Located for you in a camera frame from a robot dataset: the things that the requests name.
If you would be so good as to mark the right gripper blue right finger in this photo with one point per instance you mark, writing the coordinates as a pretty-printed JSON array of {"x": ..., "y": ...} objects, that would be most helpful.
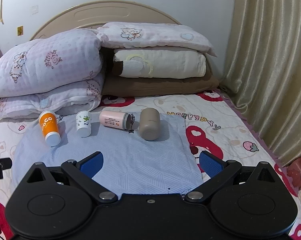
[{"x": 221, "y": 174}]

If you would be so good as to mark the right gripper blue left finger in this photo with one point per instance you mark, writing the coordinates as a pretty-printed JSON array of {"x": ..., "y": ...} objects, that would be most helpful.
[{"x": 81, "y": 173}]

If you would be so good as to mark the orange paper cup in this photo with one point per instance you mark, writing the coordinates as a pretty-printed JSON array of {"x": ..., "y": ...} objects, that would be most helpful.
[{"x": 49, "y": 127}]

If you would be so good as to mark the small white printed paper cup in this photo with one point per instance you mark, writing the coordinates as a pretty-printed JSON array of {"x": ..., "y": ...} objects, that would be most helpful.
[{"x": 83, "y": 124}]

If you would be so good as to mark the beige tumbler cup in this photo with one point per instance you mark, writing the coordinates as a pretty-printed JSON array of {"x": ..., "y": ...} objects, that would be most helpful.
[{"x": 149, "y": 128}]

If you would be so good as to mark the cartoon bear bed sheet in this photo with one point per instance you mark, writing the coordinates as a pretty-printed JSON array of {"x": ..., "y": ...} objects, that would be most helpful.
[{"x": 211, "y": 125}]

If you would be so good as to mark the light blue cloth mat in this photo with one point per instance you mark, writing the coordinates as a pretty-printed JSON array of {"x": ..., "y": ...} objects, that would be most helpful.
[{"x": 130, "y": 164}]

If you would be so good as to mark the brown folded blanket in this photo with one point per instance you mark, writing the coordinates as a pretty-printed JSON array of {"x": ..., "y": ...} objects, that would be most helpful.
[{"x": 125, "y": 87}]

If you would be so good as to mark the folded pink white quilt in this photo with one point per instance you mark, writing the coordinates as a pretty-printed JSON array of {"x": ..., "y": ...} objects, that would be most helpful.
[{"x": 62, "y": 73}]

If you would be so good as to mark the beige pleated curtain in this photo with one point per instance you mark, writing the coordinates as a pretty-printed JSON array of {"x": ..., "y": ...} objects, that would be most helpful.
[{"x": 263, "y": 71}]

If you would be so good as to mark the cream folded blanket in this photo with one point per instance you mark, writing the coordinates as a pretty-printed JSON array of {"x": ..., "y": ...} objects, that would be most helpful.
[{"x": 159, "y": 62}]

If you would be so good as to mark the beige wooden headboard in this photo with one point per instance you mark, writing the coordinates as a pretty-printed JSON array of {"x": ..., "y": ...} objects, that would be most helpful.
[{"x": 94, "y": 14}]

